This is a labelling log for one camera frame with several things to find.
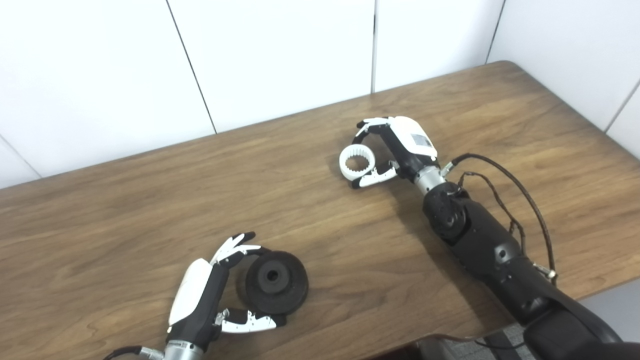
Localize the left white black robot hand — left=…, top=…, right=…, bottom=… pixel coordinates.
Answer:
left=167, top=231, right=288, bottom=351

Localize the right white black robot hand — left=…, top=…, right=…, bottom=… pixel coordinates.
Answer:
left=351, top=116, right=441, bottom=189

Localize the white ring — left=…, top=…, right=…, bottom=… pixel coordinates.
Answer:
left=339, top=144, right=376, bottom=182

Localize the round black part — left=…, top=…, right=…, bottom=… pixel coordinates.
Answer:
left=244, top=251, right=310, bottom=317

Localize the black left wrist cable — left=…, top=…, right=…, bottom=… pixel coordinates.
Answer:
left=102, top=346, right=166, bottom=360

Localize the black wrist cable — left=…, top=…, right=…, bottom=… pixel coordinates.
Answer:
left=440, top=153, right=557, bottom=281
left=102, top=346, right=166, bottom=360

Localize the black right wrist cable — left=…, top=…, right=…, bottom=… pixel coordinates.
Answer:
left=440, top=153, right=557, bottom=281

